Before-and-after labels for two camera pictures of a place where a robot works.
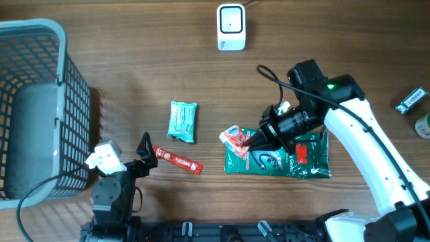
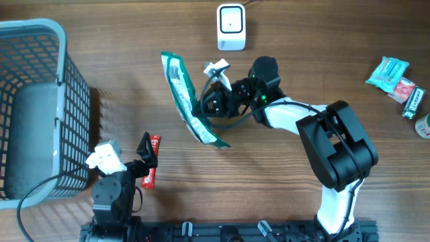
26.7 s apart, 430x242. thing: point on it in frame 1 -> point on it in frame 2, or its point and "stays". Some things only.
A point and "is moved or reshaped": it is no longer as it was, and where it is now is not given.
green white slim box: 411,101 is moved or reshaped
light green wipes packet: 181,122 -> 387,73
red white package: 191,166 -> 149,179
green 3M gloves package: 311,158 -> 180,80
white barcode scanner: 231,27 stays
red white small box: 234,138 -> 402,90
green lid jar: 422,126 stays
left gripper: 145,150 stays
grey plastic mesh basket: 45,115 stays
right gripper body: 273,126 -> 226,98
